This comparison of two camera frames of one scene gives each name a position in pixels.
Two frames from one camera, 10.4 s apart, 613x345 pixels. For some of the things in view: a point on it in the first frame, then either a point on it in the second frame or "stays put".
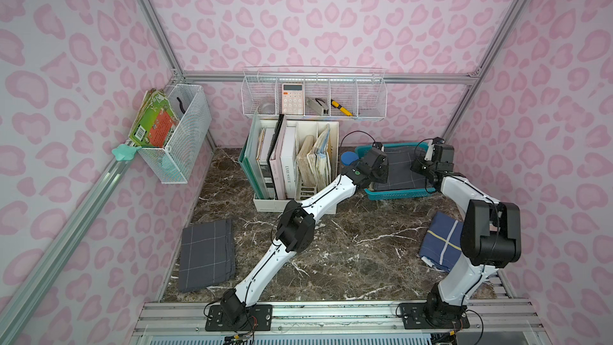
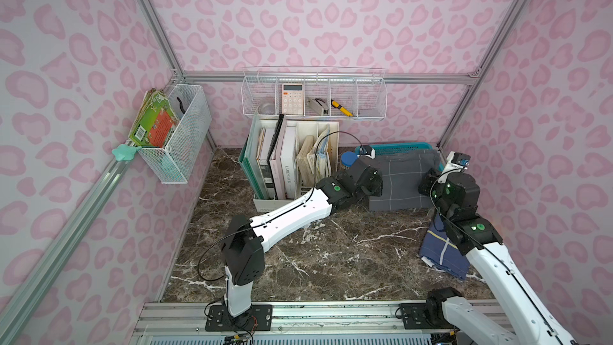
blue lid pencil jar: [347, 157] stays put
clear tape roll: [266, 108] stays put
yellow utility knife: [342, 109] stays put
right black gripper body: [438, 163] → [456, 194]
